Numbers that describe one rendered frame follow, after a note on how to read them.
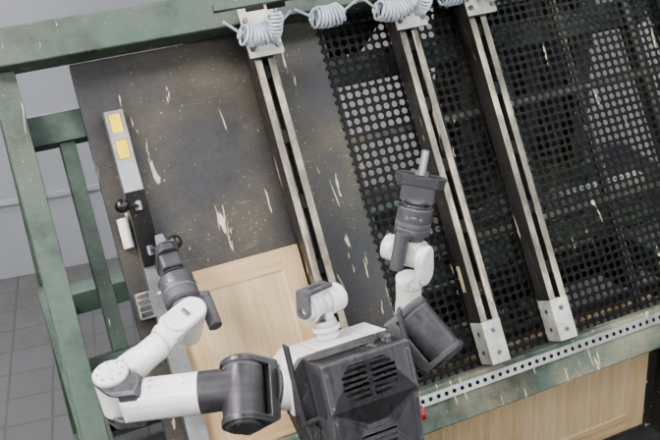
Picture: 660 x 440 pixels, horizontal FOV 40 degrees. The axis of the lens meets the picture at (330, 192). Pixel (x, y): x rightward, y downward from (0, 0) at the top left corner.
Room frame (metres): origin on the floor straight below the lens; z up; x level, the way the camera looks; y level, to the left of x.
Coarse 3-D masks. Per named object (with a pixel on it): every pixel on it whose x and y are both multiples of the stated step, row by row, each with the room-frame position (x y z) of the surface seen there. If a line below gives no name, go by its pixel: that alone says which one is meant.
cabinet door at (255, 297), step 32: (256, 256) 2.14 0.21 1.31; (288, 256) 2.17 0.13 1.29; (224, 288) 2.08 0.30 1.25; (256, 288) 2.10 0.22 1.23; (288, 288) 2.12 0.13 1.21; (224, 320) 2.03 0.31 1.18; (256, 320) 2.05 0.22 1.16; (288, 320) 2.07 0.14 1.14; (192, 352) 1.97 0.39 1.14; (224, 352) 1.99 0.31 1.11; (256, 352) 2.01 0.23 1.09; (288, 416) 1.93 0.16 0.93
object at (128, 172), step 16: (112, 112) 2.24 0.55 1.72; (112, 144) 2.19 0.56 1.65; (128, 144) 2.20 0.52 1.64; (128, 160) 2.18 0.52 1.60; (128, 176) 2.16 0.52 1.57; (144, 272) 2.04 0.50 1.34; (160, 304) 2.00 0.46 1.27; (176, 352) 1.94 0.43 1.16; (176, 368) 1.92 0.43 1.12; (192, 416) 1.86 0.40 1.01; (192, 432) 1.84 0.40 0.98
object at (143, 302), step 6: (138, 294) 2.01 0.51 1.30; (144, 294) 2.03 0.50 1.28; (138, 300) 2.00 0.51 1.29; (144, 300) 2.00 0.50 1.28; (150, 300) 2.00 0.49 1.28; (138, 306) 1.99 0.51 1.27; (144, 306) 2.01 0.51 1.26; (150, 306) 2.02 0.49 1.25; (138, 312) 1.98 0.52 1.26; (144, 312) 1.98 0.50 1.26; (150, 312) 2.01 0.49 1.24; (144, 318) 1.97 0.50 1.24
